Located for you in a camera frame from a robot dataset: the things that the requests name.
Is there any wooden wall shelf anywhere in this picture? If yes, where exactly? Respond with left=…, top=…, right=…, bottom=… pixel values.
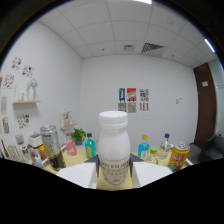
left=12, top=99, right=42, bottom=105

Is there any black armchair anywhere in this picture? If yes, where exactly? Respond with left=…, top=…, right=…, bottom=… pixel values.
left=198, top=133, right=224, bottom=164

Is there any small flower vase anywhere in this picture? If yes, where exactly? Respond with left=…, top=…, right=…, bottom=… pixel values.
left=62, top=107, right=73, bottom=128

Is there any large white milk bottle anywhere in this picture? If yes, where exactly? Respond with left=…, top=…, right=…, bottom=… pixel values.
left=97, top=110, right=132, bottom=188

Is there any green potted plant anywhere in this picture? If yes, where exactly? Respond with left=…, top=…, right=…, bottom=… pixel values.
left=70, top=127, right=87, bottom=147

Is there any white vase decoration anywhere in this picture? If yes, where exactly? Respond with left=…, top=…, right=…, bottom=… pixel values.
left=26, top=78, right=39, bottom=102

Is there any tall silver black can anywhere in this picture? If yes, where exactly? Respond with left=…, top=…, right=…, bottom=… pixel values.
left=39, top=124, right=67, bottom=172

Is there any blue wall poster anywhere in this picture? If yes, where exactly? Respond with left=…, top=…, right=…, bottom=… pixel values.
left=118, top=87, right=127, bottom=113

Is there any clear bottle green cap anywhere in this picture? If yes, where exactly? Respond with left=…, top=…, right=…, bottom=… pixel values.
left=145, top=146, right=160, bottom=166

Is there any brown door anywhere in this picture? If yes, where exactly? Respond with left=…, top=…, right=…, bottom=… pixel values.
left=193, top=62, right=218, bottom=149

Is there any teal liquid bottle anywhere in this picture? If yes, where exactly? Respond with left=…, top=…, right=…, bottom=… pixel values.
left=84, top=132, right=98, bottom=159

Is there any red wall poster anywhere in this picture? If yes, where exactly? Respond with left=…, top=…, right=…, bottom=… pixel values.
left=126, top=87, right=138, bottom=114

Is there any clear bottle blue cap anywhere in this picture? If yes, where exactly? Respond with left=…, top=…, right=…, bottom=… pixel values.
left=157, top=133, right=174, bottom=160

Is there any multicolour wall poster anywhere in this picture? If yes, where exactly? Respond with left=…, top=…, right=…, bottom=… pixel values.
left=139, top=88, right=150, bottom=112

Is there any small pink bottle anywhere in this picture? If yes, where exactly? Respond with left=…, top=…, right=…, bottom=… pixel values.
left=65, top=131, right=78, bottom=157

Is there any blue liquid bottle yellow cap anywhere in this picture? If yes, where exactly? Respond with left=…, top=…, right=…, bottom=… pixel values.
left=137, top=134, right=151, bottom=162

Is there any white countertop appliance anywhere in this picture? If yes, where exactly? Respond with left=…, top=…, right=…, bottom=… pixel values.
left=27, top=132, right=44, bottom=148

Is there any ceiling air vent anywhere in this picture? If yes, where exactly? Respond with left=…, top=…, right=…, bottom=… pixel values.
left=141, top=42, right=165, bottom=54

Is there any yellow printed can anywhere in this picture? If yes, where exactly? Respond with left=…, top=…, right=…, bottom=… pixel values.
left=167, top=141, right=191, bottom=173

